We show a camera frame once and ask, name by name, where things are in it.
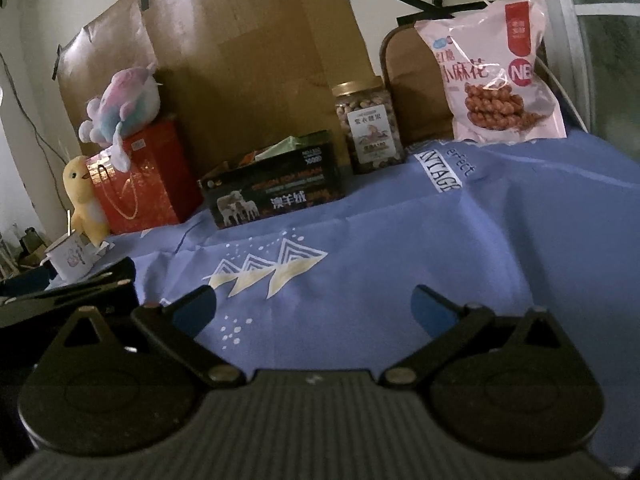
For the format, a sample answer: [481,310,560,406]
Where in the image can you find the clear nut jar gold lid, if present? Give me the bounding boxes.
[332,75,407,175]

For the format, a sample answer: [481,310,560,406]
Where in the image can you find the thin dark wall cable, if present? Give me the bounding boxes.
[0,50,72,211]

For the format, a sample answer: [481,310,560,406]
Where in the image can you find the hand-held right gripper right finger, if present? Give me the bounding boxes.
[381,284,577,389]

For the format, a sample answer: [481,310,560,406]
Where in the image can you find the white printed mug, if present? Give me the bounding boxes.
[44,232,100,281]

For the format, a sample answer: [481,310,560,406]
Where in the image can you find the pastel plush toy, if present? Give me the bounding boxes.
[78,62,164,172]

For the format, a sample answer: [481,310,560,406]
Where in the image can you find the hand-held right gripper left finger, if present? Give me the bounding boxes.
[47,285,247,389]

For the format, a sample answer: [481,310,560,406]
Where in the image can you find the yellow duck plush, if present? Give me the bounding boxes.
[62,154,111,247]

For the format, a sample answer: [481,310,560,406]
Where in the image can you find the dark bottle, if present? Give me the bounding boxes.
[19,227,41,264]

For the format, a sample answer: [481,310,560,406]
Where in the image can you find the red gift bag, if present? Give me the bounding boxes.
[84,120,202,235]

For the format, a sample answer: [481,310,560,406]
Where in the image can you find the white window frame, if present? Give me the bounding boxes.
[520,0,640,161]

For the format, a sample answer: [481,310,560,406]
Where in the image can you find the green snack packet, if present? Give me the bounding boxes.
[251,134,314,162]

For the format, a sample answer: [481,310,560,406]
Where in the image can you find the black box with sheep print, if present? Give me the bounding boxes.
[198,129,347,230]

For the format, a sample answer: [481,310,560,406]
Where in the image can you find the brown cardboard sheet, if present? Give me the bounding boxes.
[55,0,384,177]

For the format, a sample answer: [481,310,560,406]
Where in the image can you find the blue printed bed sheet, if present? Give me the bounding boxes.
[44,129,640,480]

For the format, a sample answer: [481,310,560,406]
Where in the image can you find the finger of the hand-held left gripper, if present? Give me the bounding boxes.
[50,257,139,318]

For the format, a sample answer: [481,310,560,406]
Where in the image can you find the brown chair back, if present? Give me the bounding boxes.
[378,25,572,147]

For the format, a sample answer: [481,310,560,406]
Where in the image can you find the large pink snack bag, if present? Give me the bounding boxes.
[413,0,569,142]

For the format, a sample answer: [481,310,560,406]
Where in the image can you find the black tape cross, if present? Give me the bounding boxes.
[394,0,489,26]

